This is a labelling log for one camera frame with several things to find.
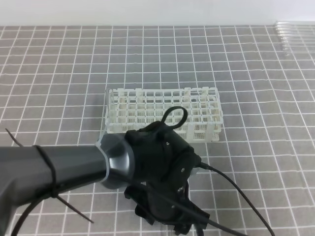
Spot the row of spare test tubes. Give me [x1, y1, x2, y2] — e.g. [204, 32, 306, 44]
[275, 21, 315, 54]

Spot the test tube in rack corner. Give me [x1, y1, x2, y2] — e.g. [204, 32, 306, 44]
[105, 88, 113, 118]

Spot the grey grid tablecloth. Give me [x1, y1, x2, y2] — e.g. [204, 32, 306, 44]
[0, 26, 315, 236]

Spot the black cable tie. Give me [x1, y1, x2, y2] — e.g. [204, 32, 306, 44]
[5, 127, 95, 224]

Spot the black left camera cable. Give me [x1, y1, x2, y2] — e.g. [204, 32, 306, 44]
[159, 106, 276, 236]

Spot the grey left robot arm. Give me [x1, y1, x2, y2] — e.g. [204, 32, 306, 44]
[0, 121, 209, 235]

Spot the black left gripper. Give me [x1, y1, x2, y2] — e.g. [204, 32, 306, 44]
[125, 121, 210, 235]

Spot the white plastic test tube rack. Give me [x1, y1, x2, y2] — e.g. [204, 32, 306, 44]
[105, 87, 223, 143]

